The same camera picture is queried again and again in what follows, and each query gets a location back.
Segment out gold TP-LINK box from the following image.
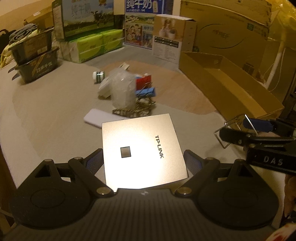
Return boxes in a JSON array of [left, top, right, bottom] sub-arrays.
[[102, 113, 188, 191]]

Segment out green white small jar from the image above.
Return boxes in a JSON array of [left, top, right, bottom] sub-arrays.
[[92, 71, 105, 84]]

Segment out clear plastic box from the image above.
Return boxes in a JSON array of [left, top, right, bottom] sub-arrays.
[[109, 68, 136, 109]]

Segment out blue binder clip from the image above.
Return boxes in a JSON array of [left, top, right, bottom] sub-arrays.
[[135, 87, 156, 98]]

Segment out red white toy figure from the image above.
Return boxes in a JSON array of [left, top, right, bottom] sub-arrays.
[[135, 73, 152, 90]]

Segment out beige plug adapter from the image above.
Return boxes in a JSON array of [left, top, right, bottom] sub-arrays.
[[119, 62, 130, 70]]

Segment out shallow cardboard tray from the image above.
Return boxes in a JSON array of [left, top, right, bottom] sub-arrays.
[[179, 52, 284, 120]]

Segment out white fan stand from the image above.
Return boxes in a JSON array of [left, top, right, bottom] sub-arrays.
[[265, 41, 285, 89]]

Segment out large brown cardboard box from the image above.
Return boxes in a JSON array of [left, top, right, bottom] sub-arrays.
[[180, 1, 272, 76]]

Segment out lower black crate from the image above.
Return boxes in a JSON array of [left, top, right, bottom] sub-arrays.
[[15, 47, 59, 83]]

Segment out black crate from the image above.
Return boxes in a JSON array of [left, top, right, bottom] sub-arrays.
[[15, 47, 59, 83], [9, 28, 53, 65]]

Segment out green tissue pack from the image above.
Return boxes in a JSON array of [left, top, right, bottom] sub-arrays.
[[56, 29, 123, 63]]

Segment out white humidifier box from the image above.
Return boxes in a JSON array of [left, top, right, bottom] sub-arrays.
[[152, 14, 197, 64]]

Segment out upper black crate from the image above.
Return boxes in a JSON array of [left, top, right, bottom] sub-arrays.
[[9, 28, 53, 65]]

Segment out folded grey clothes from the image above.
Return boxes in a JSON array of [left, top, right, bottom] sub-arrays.
[[9, 23, 38, 44]]

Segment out green pasture milk box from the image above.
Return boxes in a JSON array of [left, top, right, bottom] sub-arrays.
[[52, 0, 114, 41]]

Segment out black bag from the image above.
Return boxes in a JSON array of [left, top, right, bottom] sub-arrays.
[[0, 29, 11, 54]]

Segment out wooden headboard panel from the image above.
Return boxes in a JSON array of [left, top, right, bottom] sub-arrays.
[[0, 4, 54, 31]]

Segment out blue milk carton box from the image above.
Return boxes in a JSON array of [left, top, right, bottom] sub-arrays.
[[125, 0, 174, 49]]

